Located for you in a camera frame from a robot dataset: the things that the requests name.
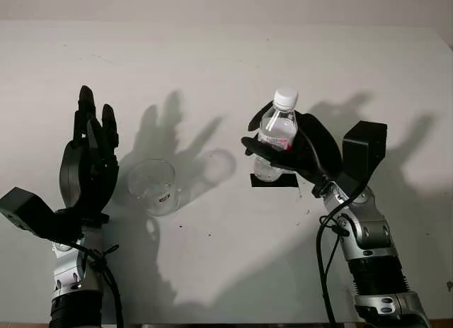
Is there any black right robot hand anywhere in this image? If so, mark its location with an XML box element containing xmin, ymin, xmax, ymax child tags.
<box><xmin>241</xmin><ymin>100</ymin><xmax>343</xmax><ymax>183</ymax></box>

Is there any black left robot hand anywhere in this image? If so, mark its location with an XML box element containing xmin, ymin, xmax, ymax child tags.
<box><xmin>59</xmin><ymin>85</ymin><xmax>120</xmax><ymax>219</ymax></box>

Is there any clear plastic water bottle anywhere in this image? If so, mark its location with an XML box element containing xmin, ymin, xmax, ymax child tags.
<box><xmin>253</xmin><ymin>88</ymin><xmax>299</xmax><ymax>183</ymax></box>

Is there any clear glass cup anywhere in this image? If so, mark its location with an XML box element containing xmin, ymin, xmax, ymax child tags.
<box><xmin>127</xmin><ymin>158</ymin><xmax>177</xmax><ymax>217</ymax></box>

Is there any black tape rectangle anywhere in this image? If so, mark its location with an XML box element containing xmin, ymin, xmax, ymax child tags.
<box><xmin>250</xmin><ymin>171</ymin><xmax>298</xmax><ymax>188</ymax></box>

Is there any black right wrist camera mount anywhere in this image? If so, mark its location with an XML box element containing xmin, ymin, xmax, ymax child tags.
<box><xmin>332</xmin><ymin>120</ymin><xmax>388</xmax><ymax>201</ymax></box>

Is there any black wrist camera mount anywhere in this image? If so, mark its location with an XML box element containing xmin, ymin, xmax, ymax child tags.
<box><xmin>0</xmin><ymin>186</ymin><xmax>109</xmax><ymax>242</ymax></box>
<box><xmin>332</xmin><ymin>120</ymin><xmax>388</xmax><ymax>201</ymax></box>

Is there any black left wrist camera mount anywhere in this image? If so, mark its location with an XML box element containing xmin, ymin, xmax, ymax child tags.
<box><xmin>0</xmin><ymin>186</ymin><xmax>109</xmax><ymax>242</ymax></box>

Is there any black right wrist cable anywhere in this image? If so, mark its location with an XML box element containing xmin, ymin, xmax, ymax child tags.
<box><xmin>302</xmin><ymin>128</ymin><xmax>371</xmax><ymax>325</ymax></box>

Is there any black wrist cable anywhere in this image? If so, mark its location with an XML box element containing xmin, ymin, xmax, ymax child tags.
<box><xmin>52</xmin><ymin>235</ymin><xmax>125</xmax><ymax>328</ymax></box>
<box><xmin>302</xmin><ymin>128</ymin><xmax>371</xmax><ymax>325</ymax></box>

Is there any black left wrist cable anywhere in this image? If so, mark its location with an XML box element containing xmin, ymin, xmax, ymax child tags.
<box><xmin>52</xmin><ymin>235</ymin><xmax>125</xmax><ymax>328</ymax></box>

